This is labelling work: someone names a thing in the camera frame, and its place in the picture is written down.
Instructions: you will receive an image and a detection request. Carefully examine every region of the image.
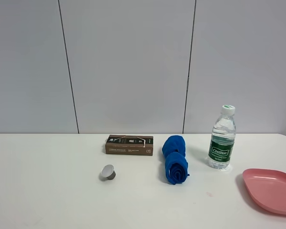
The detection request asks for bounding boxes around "clear green-label water bottle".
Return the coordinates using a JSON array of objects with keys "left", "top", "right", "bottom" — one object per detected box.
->
[{"left": 208, "top": 105, "right": 236, "bottom": 169}]

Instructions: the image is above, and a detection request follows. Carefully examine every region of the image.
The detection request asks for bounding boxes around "brown coffee capsule box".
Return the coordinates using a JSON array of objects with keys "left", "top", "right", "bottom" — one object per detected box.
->
[{"left": 105, "top": 135, "right": 153, "bottom": 156}]

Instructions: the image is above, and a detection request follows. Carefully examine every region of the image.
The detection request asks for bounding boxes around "rolled blue cloth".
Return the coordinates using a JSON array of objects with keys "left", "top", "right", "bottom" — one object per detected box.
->
[{"left": 162, "top": 135, "right": 189, "bottom": 185}]

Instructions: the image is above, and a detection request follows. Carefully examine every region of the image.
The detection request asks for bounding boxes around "grey coffee capsule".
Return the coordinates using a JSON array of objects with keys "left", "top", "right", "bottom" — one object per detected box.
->
[{"left": 100, "top": 164, "right": 116, "bottom": 180}]

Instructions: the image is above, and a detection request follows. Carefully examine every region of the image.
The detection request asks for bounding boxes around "pink plastic plate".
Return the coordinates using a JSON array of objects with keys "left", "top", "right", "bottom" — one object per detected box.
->
[{"left": 242, "top": 168, "right": 286, "bottom": 216}]

